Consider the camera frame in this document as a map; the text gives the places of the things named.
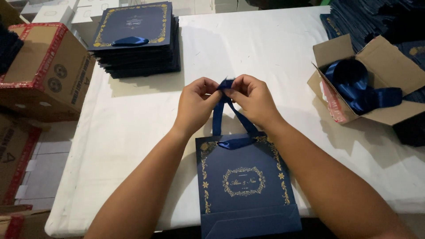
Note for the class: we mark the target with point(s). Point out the dark fabric bundle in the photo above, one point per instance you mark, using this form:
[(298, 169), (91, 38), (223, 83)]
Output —
[(8, 49)]

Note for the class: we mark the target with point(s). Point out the flat cardboard carton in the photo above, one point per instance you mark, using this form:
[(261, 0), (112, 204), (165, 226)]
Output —
[(20, 224)]

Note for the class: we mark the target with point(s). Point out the brown carton with red stripe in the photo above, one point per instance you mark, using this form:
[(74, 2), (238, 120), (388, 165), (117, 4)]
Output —
[(15, 156)]

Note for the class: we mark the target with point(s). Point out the heap of flat navy bags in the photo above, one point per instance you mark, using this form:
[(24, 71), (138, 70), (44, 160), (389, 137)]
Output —
[(362, 20)]

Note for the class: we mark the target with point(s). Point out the navy gold-print paper gift bag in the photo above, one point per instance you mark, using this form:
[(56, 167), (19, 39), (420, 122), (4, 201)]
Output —
[(245, 199)]

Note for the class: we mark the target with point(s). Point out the cardboard box with red tape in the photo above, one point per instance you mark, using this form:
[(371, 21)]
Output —
[(49, 73)]

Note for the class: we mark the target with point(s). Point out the pile of white boxes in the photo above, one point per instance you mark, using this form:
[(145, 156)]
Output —
[(63, 13)]

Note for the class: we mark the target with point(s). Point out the stack of navy paper bags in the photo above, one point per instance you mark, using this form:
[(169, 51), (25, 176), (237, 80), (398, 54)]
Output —
[(136, 39)]

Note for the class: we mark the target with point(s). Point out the open cardboard box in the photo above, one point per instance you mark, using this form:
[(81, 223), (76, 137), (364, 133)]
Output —
[(391, 66)]

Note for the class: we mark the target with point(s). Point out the person's right hand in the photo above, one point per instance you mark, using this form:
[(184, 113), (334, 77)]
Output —
[(257, 104)]

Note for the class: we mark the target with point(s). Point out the blue satin ribbon roll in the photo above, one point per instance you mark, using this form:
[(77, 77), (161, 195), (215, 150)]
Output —
[(352, 83)]

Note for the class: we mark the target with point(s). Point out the white tablecloth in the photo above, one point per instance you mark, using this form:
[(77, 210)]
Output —
[(265, 49)]

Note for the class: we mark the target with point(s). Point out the person's left hand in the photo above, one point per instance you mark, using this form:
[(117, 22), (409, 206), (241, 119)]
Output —
[(194, 106)]

